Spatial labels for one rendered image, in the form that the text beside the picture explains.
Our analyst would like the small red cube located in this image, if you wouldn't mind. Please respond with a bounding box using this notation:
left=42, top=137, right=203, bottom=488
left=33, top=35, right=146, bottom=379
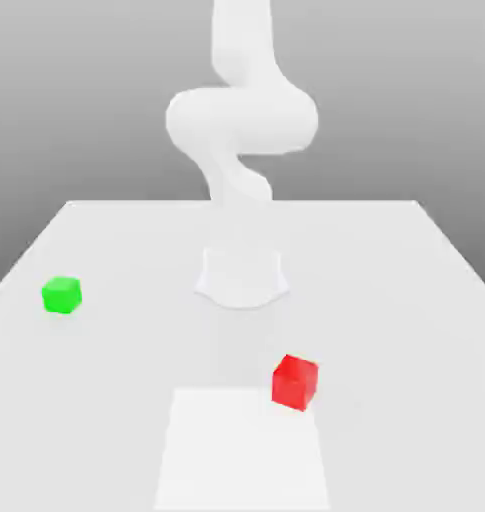
left=270, top=353, right=320, bottom=413

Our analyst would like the small green cube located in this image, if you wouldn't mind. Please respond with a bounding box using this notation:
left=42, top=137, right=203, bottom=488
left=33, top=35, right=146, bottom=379
left=40, top=275, right=84, bottom=315

